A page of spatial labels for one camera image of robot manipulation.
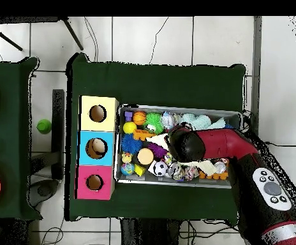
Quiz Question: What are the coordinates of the cream waffle cloth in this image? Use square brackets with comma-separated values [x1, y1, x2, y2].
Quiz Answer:
[145, 133, 219, 177]

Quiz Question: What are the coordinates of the shallow mesh bin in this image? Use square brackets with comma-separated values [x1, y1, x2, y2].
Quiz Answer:
[113, 103, 243, 189]

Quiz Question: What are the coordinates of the wooden box with three holes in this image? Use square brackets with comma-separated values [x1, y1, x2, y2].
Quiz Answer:
[75, 95, 120, 200]

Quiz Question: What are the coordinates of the orange building brick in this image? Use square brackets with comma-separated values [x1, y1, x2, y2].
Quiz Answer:
[132, 129, 156, 142]

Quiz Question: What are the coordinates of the green spiky ball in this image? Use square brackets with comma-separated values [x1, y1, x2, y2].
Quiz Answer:
[144, 112, 164, 135]

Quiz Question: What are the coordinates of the blue spiky ball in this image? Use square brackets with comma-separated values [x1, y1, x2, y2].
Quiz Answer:
[120, 133, 144, 155]

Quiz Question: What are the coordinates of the small orange basketball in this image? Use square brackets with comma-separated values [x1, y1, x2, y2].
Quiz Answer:
[132, 111, 147, 126]

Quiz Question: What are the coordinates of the yellow ball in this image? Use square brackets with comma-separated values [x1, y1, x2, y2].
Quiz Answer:
[122, 121, 138, 135]

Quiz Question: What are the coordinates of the orange foam disc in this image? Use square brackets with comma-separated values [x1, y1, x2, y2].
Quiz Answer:
[137, 147, 155, 166]

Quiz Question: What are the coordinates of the small soccer ball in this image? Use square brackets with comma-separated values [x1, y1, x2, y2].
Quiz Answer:
[151, 160, 168, 177]

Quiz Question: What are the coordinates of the globe print ball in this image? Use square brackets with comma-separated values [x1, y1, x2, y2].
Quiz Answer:
[120, 162, 135, 176]

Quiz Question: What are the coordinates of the dark green table cloth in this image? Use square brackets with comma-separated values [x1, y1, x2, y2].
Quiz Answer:
[64, 52, 246, 222]

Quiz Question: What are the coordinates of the mint green waffle cloth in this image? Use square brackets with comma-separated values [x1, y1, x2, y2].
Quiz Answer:
[181, 113, 226, 131]

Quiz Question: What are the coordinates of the black upright panel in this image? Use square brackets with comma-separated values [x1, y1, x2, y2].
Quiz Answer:
[51, 89, 65, 181]

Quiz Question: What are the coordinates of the grey stand base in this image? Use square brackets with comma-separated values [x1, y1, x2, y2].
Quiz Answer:
[28, 179, 60, 208]

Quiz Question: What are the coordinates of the green cloth side table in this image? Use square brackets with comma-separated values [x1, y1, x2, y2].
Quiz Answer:
[0, 56, 43, 222]

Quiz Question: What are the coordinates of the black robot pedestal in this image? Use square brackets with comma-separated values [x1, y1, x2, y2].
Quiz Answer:
[119, 218, 183, 245]

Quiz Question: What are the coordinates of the black floor cable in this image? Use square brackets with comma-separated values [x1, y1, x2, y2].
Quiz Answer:
[264, 141, 296, 148]

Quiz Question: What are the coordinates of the black metal frame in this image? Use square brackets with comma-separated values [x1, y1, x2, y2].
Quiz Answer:
[0, 16, 84, 52]

